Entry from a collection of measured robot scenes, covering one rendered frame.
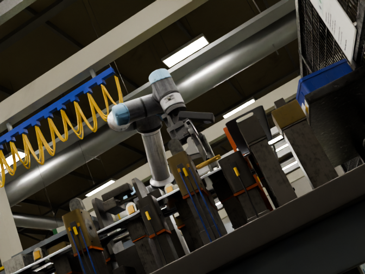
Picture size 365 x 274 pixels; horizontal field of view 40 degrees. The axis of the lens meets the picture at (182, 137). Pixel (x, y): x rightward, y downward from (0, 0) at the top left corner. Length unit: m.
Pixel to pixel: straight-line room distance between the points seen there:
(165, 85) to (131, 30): 3.22
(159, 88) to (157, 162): 0.64
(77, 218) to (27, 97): 3.87
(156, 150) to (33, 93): 3.14
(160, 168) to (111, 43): 2.80
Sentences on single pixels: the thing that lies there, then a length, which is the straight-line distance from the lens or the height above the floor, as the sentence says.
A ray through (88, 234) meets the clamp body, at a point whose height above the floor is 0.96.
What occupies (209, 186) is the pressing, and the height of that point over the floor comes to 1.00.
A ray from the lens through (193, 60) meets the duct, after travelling 9.51.
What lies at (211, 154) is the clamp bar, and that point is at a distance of 1.79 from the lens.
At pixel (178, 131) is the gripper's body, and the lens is 1.64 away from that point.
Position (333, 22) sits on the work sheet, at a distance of 1.69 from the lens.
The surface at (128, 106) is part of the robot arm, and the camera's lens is 1.78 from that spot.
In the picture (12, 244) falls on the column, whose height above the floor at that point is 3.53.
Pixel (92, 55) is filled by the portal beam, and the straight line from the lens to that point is 5.02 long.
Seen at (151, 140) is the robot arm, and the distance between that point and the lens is 2.23.
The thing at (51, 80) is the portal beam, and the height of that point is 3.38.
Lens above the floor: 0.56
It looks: 22 degrees up
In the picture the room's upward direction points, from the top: 25 degrees counter-clockwise
